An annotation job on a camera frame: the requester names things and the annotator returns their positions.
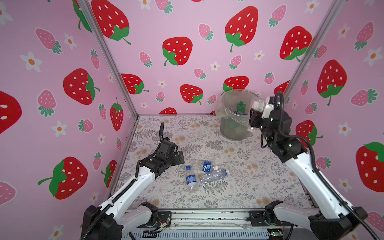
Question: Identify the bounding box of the aluminium right corner post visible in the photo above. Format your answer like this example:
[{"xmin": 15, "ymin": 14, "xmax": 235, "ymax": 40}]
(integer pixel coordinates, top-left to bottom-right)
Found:
[{"xmin": 274, "ymin": 1, "xmax": 347, "ymax": 105}]

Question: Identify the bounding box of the translucent plastic bin liner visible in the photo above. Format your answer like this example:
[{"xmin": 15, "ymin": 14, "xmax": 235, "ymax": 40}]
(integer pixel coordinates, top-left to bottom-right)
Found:
[{"xmin": 215, "ymin": 90, "xmax": 262, "ymax": 127}]

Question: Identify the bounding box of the clear bottle blue label white cap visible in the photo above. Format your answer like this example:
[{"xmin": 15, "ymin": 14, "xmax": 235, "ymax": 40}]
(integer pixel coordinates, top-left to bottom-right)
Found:
[{"xmin": 191, "ymin": 160, "xmax": 219, "ymax": 173}]

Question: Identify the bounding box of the aluminium corner post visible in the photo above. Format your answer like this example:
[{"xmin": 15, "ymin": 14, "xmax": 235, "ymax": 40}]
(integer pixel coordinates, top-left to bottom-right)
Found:
[
  {"xmin": 274, "ymin": 1, "xmax": 347, "ymax": 105},
  {"xmin": 78, "ymin": 0, "xmax": 139, "ymax": 120}
]

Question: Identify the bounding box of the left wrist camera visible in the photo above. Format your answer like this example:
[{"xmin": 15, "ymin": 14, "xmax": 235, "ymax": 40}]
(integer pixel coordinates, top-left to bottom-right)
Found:
[{"xmin": 155, "ymin": 138, "xmax": 178, "ymax": 162}]

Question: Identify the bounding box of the aluminium left corner post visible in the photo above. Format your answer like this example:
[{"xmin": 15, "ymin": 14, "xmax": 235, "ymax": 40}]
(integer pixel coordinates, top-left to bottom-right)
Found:
[{"xmin": 78, "ymin": 0, "xmax": 139, "ymax": 120}]

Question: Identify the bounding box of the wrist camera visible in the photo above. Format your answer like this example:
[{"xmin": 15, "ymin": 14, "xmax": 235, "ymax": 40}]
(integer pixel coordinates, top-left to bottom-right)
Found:
[
  {"xmin": 262, "ymin": 97, "xmax": 281, "ymax": 120},
  {"xmin": 155, "ymin": 138, "xmax": 178, "ymax": 162}
]

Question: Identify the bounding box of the green bottle yellow cap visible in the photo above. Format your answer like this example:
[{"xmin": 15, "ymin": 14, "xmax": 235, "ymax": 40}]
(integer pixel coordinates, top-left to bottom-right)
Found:
[{"xmin": 237, "ymin": 101, "xmax": 246, "ymax": 113}]

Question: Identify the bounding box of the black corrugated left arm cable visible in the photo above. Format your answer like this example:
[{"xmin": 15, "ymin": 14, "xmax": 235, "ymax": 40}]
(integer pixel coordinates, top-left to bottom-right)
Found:
[{"xmin": 79, "ymin": 121, "xmax": 166, "ymax": 240}]

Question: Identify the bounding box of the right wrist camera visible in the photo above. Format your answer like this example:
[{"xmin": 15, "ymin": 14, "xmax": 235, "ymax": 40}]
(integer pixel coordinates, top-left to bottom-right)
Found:
[{"xmin": 262, "ymin": 97, "xmax": 281, "ymax": 120}]

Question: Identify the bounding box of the crushed clear bottle white cap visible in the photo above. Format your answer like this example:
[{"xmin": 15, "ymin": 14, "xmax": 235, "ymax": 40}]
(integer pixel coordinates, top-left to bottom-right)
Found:
[{"xmin": 200, "ymin": 169, "xmax": 230, "ymax": 184}]

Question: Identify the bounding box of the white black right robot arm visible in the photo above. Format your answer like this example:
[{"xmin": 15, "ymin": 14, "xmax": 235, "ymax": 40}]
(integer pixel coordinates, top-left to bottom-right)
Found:
[{"xmin": 249, "ymin": 109, "xmax": 368, "ymax": 240}]

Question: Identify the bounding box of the Fiji bottle red flower label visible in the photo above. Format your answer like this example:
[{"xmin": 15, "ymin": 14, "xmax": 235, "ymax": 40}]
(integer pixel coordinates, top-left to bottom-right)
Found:
[{"xmin": 235, "ymin": 111, "xmax": 248, "ymax": 116}]

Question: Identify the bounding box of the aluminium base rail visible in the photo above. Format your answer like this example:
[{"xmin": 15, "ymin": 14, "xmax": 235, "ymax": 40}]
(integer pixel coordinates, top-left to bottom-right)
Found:
[{"xmin": 127, "ymin": 206, "xmax": 316, "ymax": 235}]

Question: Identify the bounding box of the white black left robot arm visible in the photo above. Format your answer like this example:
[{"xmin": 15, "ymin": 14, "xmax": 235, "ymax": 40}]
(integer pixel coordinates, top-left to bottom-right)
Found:
[{"xmin": 80, "ymin": 151, "xmax": 185, "ymax": 240}]

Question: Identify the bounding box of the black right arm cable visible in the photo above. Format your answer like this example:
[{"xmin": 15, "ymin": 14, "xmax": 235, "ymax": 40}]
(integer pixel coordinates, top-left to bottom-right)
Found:
[{"xmin": 272, "ymin": 90, "xmax": 373, "ymax": 240}]

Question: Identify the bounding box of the grey wire mesh bin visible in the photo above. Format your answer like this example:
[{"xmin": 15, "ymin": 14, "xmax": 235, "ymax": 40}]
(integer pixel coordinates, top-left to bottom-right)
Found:
[{"xmin": 220, "ymin": 89, "xmax": 262, "ymax": 142}]

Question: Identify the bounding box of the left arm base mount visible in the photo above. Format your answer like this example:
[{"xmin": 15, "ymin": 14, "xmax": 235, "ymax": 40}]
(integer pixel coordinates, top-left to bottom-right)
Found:
[{"xmin": 137, "ymin": 202, "xmax": 172, "ymax": 230}]

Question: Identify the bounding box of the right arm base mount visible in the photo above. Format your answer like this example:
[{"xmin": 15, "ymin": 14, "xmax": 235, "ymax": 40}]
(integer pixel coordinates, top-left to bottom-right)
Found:
[{"xmin": 246, "ymin": 201, "xmax": 289, "ymax": 227}]

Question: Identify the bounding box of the clear square bottle green label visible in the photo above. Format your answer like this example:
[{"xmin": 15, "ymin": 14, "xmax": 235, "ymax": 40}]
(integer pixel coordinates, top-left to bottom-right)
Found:
[{"xmin": 251, "ymin": 99, "xmax": 265, "ymax": 113}]

